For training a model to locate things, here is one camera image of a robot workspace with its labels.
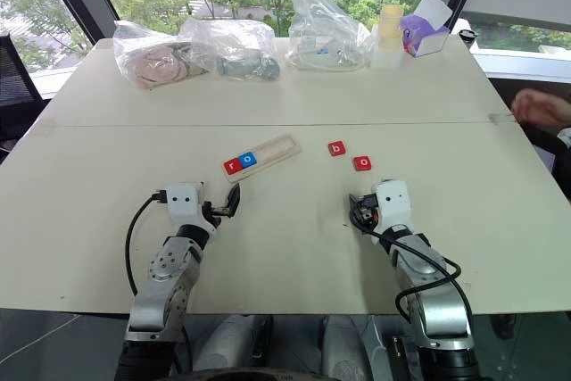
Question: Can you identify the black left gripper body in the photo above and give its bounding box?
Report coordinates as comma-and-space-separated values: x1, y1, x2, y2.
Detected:
203, 201, 232, 228

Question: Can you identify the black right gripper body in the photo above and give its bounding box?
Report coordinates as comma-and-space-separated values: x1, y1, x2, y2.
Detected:
358, 195, 381, 228

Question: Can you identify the blue letter tile o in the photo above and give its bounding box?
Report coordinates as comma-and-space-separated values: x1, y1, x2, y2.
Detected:
238, 151, 261, 170

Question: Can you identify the wooden letter tray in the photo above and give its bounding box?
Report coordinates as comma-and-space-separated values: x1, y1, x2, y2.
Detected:
221, 133, 302, 185

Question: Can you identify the grey rounded robot leg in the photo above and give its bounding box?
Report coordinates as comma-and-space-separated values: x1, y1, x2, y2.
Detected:
193, 314, 274, 374
320, 314, 381, 381

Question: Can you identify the person's bare hand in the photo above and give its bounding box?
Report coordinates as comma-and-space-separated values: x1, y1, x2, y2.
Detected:
510, 87, 571, 129

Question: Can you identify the plastic bag with grey part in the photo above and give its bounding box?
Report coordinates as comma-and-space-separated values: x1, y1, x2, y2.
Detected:
178, 16, 282, 84

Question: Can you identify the translucent white plastic container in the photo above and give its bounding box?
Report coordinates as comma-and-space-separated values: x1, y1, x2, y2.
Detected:
369, 23, 405, 71

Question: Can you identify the plastic bag with pink items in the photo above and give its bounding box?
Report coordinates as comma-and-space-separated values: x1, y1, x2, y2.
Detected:
112, 20, 211, 92

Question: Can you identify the purple and white carton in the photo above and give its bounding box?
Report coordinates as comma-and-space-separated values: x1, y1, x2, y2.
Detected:
400, 0, 454, 60

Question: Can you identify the stack of yellow cups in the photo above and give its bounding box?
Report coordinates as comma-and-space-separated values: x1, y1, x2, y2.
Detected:
377, 4, 405, 50

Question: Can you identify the black mesh office chair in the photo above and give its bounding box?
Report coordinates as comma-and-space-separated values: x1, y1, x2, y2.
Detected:
0, 34, 48, 153

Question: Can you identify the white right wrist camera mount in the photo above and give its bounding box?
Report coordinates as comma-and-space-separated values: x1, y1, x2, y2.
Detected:
373, 178, 412, 236

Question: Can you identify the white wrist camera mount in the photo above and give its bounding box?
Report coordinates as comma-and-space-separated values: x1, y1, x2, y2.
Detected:
373, 178, 412, 236
165, 182, 219, 235

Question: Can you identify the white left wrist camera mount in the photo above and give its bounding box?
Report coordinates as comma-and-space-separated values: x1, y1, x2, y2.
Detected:
165, 182, 219, 235

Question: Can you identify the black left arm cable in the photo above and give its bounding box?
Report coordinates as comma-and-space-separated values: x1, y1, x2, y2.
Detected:
125, 192, 169, 297

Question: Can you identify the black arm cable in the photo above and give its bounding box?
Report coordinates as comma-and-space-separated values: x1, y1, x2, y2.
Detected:
125, 192, 169, 297
350, 209, 475, 324

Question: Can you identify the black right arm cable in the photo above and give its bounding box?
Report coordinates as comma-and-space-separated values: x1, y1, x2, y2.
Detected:
350, 209, 475, 324

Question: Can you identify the black metal bracket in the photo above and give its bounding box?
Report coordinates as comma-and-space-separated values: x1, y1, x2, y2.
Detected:
391, 334, 408, 360

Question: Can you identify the clear bag with white cable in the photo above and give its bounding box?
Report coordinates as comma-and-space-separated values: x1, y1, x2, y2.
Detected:
285, 0, 376, 73

